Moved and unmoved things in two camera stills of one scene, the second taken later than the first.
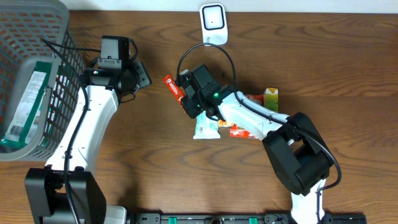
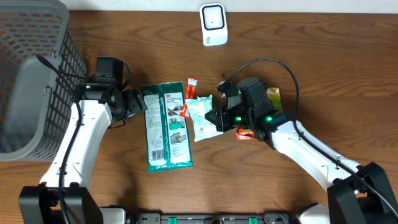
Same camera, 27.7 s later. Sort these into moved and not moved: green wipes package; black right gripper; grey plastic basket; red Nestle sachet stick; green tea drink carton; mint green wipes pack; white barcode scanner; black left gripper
Moved: black right gripper; black left gripper; green wipes package; red Nestle sachet stick
Not moved: green tea drink carton; mint green wipes pack; grey plastic basket; white barcode scanner
